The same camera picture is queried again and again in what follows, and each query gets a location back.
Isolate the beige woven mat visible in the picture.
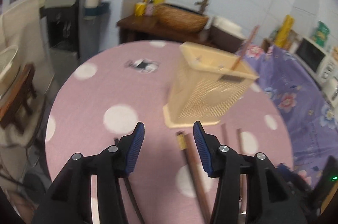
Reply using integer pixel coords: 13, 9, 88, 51
0, 113, 43, 148

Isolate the beige curtain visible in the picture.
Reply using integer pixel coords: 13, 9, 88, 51
0, 0, 50, 61

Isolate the brown white rice cooker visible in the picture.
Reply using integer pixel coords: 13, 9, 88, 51
210, 15, 250, 54

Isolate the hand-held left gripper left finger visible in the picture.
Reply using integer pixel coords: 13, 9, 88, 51
32, 122, 145, 224

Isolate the bronze faucet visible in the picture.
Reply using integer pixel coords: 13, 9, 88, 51
195, 0, 210, 15

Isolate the reddish brown wooden chopstick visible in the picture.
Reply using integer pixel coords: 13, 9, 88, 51
185, 134, 210, 224

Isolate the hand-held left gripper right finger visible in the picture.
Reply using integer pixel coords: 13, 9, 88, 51
193, 121, 308, 224

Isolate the grey water dispenser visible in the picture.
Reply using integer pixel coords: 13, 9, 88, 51
40, 0, 89, 74

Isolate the white pot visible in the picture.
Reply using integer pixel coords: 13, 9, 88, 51
0, 45, 20, 90

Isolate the dark wooden stool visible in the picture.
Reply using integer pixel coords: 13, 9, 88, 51
0, 63, 37, 129

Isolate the blue white wall holder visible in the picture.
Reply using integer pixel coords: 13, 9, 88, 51
83, 2, 111, 20

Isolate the woven basin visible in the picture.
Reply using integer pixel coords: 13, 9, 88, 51
153, 3, 210, 34

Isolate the yellow cup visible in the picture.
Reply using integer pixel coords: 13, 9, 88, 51
135, 2, 147, 16

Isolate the white microwave oven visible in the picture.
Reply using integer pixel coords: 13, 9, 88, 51
294, 37, 329, 82

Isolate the dark wooden cabinet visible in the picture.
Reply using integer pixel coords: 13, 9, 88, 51
116, 14, 219, 48

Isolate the yellow roll box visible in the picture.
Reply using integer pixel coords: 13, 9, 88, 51
275, 15, 294, 48

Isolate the purple floral cloth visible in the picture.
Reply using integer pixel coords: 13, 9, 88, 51
241, 45, 338, 190

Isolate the beige plastic utensil holder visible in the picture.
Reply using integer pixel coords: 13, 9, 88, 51
163, 42, 260, 128

